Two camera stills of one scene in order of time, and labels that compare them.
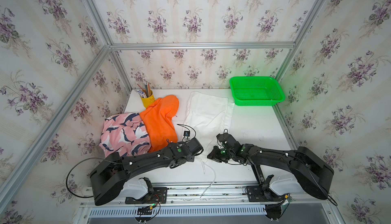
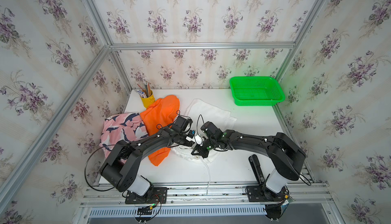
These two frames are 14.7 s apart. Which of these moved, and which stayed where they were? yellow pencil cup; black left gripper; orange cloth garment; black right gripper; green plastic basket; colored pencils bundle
Moved: black right gripper; black left gripper
Stayed: colored pencils bundle; green plastic basket; orange cloth garment; yellow pencil cup
